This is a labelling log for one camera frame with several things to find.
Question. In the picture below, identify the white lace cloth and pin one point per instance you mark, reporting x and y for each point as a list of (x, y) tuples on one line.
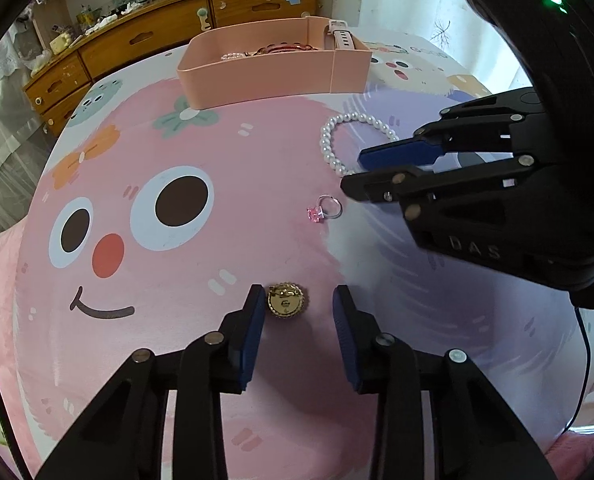
[(2, 135)]

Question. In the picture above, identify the round gold brooch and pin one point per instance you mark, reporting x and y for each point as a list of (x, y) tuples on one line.
[(287, 301)]

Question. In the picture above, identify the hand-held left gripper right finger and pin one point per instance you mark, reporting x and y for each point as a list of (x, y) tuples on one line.
[(347, 340)]

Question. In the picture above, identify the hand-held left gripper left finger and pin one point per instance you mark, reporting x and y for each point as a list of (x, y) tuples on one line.
[(249, 340)]

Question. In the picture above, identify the cartoon printed table mat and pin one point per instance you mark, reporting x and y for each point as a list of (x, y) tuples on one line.
[(227, 185)]

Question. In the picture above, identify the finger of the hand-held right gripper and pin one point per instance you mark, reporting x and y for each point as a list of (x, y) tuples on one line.
[(397, 155), (377, 187)]

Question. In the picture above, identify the wooden desk with drawers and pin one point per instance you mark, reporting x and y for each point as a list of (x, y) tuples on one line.
[(127, 40)]

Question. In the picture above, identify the pink plastic tray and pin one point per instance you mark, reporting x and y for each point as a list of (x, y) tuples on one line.
[(257, 80)]

